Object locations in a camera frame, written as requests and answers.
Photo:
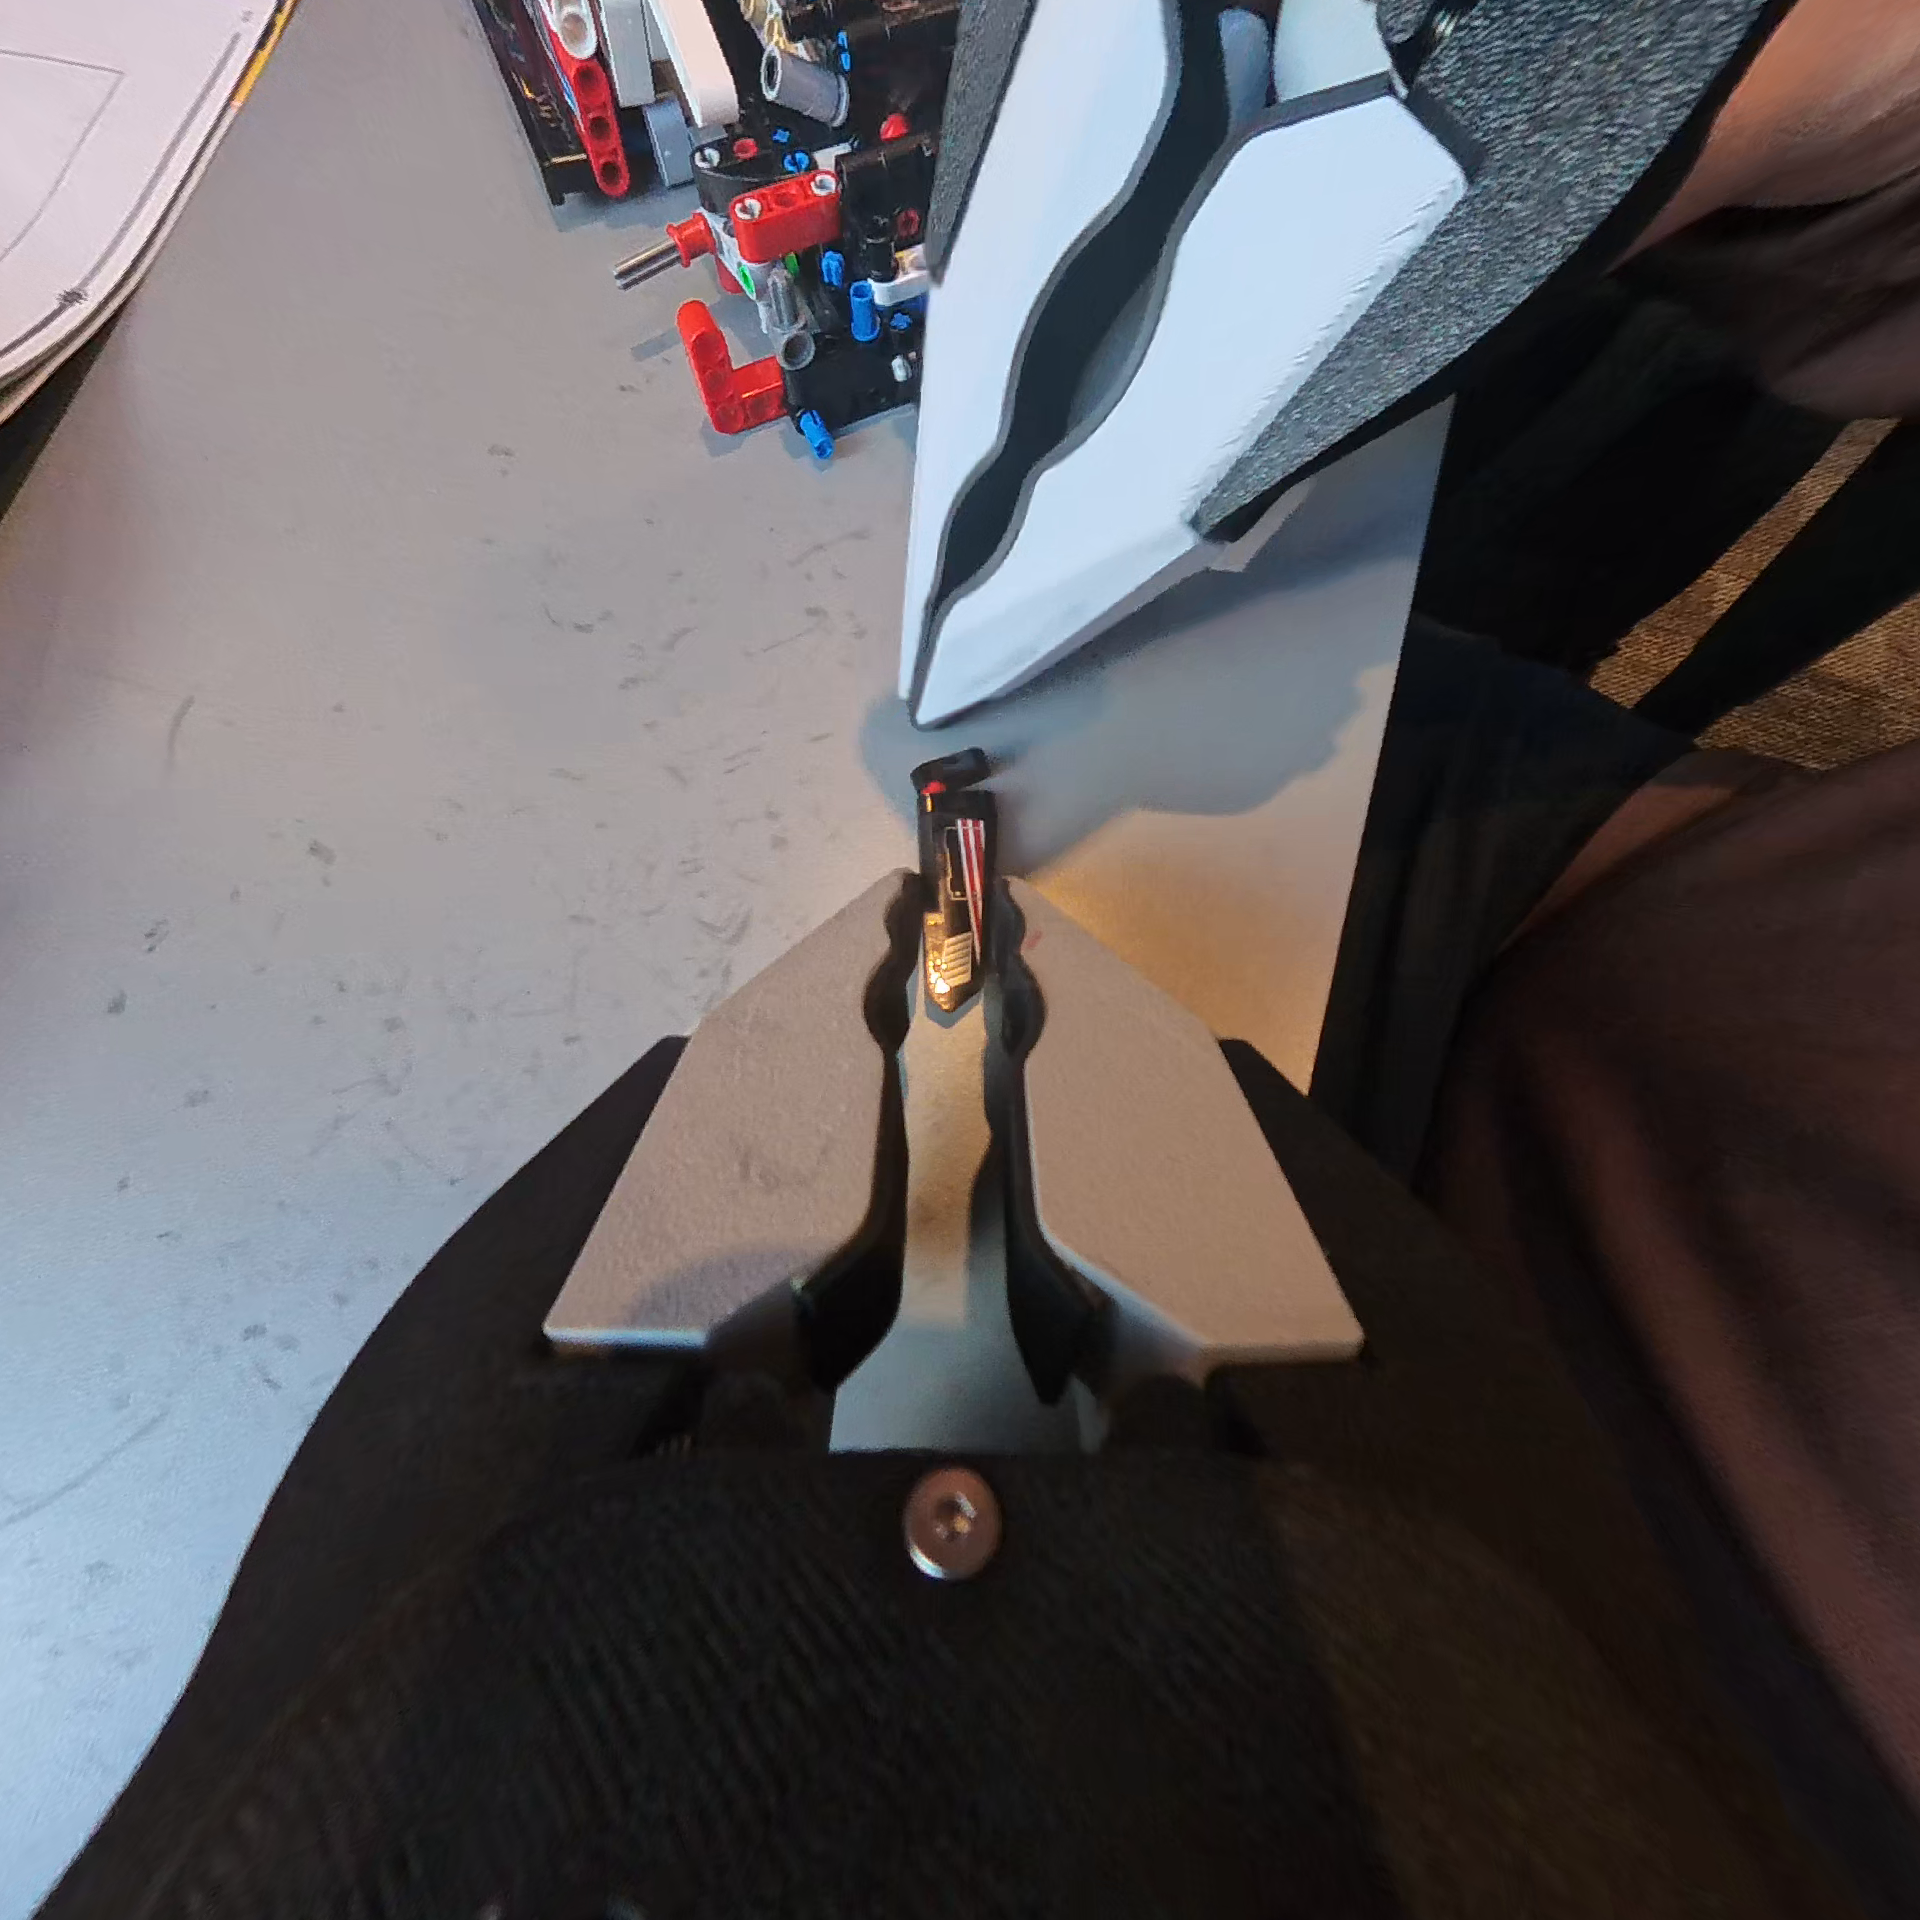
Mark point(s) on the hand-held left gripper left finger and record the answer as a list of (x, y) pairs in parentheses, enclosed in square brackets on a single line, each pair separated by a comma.
[(750, 1171)]

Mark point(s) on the open instruction booklet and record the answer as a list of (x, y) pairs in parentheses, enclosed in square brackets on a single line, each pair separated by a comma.
[(106, 148)]

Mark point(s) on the black striped toy brick panel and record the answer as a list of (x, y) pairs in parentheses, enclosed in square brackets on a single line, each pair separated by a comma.
[(960, 902)]

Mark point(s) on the grey desk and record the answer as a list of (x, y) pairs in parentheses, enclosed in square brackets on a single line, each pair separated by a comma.
[(376, 751)]

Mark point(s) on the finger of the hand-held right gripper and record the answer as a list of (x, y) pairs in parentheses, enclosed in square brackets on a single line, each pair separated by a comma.
[(1290, 300), (1036, 182)]

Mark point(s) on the partly built toy brick car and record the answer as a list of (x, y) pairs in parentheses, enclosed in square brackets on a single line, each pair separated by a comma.
[(811, 224)]

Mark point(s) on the person's right forearm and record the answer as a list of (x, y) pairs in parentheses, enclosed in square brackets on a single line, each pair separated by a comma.
[(1829, 148)]

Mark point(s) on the small black toy connector pin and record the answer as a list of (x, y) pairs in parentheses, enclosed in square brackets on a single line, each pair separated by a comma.
[(967, 761)]

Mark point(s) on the black garment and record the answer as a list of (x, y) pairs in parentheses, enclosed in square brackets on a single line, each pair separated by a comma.
[(1471, 840)]

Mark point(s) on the person's brown shirt torso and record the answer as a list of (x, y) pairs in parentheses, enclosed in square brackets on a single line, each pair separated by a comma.
[(1652, 1200)]

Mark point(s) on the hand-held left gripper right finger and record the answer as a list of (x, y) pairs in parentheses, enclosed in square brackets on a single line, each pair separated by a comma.
[(1172, 1184)]

